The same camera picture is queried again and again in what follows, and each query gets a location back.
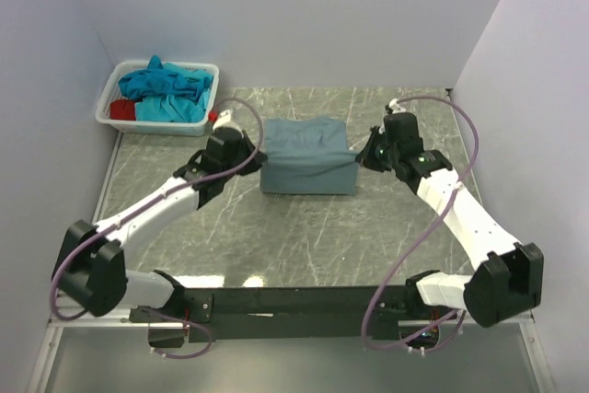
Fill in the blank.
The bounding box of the grey-blue t shirt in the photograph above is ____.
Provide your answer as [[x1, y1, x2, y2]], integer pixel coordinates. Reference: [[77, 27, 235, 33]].
[[260, 116, 359, 195]]

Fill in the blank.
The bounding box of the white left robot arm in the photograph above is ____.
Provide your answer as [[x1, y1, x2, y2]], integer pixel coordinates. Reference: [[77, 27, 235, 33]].
[[50, 128, 267, 321]]

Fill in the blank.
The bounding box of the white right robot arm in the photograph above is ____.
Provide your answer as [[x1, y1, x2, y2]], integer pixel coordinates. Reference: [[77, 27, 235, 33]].
[[356, 111, 544, 328]]

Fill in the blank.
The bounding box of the light blue t shirt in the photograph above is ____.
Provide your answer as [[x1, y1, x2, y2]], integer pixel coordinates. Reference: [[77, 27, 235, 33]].
[[135, 95, 208, 123]]

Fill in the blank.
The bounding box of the bright blue t shirt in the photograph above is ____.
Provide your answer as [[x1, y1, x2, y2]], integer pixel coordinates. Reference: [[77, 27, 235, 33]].
[[118, 55, 214, 102]]

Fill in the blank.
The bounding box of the red garment in basket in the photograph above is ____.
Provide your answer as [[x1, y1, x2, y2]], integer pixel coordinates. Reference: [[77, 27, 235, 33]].
[[110, 99, 136, 121]]

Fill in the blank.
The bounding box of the white plastic laundry basket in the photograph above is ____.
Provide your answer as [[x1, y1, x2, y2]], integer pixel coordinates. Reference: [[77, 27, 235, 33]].
[[95, 60, 220, 137]]

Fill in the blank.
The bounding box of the black base crossbar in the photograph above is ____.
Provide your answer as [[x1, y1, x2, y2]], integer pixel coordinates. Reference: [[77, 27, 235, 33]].
[[129, 285, 451, 349]]

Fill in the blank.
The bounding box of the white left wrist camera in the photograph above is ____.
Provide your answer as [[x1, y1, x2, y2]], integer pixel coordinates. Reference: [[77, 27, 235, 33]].
[[209, 110, 241, 132]]

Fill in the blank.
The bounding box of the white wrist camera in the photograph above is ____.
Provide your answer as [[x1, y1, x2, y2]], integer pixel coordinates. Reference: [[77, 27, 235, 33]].
[[385, 98, 407, 115], [209, 110, 241, 132]]

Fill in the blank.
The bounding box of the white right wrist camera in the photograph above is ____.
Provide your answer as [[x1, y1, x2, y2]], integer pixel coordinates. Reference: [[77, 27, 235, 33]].
[[385, 98, 407, 115]]

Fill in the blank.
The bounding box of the aluminium rail frame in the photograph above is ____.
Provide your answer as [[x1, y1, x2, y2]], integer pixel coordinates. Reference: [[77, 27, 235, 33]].
[[48, 284, 535, 329]]

